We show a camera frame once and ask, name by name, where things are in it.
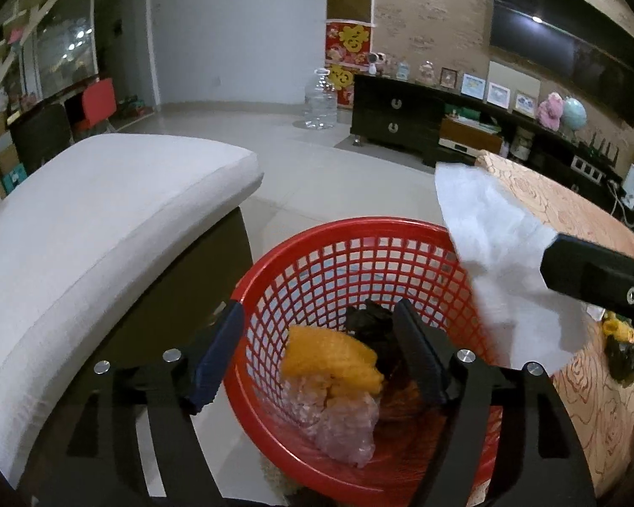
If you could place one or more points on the red plastic mesh basket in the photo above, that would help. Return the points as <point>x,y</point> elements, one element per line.
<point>412,459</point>

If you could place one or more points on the green yellow scrub cloth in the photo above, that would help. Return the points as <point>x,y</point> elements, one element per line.
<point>626,360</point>

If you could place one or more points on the yellow plastic piece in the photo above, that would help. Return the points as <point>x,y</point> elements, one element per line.
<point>617,328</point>

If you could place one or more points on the red festive wall poster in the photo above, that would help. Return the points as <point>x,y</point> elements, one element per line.
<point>348,39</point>

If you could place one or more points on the brown fuzzy mat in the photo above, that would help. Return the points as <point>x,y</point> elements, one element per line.
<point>281,480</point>

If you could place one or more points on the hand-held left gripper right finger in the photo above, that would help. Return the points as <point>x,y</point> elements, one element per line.
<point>417,360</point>

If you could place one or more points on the white tissue paper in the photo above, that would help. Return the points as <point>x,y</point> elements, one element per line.
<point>496,243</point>

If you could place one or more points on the black wall television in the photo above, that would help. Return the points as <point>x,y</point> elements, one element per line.
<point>560,31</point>

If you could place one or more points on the white power strip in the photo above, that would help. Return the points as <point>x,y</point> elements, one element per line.
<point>590,168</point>

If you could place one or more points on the white canister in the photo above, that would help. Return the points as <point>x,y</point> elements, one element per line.
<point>520,147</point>

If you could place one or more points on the black plastic bag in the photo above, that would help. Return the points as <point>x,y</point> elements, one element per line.
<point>372,322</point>

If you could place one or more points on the pink plush toy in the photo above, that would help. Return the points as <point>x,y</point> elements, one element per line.
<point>549,111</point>

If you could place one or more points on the red chair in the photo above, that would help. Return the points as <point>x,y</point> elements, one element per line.
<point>99,100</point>

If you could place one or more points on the white cushioned sofa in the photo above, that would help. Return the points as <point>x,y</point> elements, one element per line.
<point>111,206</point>

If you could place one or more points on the white security camera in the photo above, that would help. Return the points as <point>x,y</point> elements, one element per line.
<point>373,63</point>

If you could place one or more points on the light blue globe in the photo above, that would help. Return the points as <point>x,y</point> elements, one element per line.
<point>574,113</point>

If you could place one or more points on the white wall panel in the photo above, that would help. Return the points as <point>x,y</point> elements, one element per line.
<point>512,74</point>

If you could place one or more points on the white picture frame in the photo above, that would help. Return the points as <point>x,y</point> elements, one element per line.
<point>499,94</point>
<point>525,104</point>
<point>473,85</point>

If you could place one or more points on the black chair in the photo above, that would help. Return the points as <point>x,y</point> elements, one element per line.
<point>39,134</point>

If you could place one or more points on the small snow globe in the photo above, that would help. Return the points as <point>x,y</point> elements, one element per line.
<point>402,70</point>

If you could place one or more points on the colourful floor toys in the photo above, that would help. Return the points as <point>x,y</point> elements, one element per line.
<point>133,106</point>

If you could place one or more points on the white wooden stair shelf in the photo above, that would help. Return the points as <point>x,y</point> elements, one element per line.
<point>37,8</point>

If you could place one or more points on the black antenna router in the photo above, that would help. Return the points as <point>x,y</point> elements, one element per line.
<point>599,156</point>

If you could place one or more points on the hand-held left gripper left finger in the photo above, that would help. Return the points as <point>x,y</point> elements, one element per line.
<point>219,359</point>

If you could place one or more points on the black television cabinet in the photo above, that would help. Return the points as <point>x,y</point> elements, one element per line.
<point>380,111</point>

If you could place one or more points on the brown picture frame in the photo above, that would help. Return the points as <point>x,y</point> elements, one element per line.
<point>448,77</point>

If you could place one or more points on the green box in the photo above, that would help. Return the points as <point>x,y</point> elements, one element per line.
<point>473,118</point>

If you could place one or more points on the large snow globe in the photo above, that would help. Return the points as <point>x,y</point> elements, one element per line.
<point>428,73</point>

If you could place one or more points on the yellow sponge cloth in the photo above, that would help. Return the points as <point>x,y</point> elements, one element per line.
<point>327,359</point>

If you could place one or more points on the clear water jug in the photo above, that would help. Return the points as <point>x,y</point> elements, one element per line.
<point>319,105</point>

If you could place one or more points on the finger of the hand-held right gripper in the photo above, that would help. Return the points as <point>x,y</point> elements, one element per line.
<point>591,274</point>

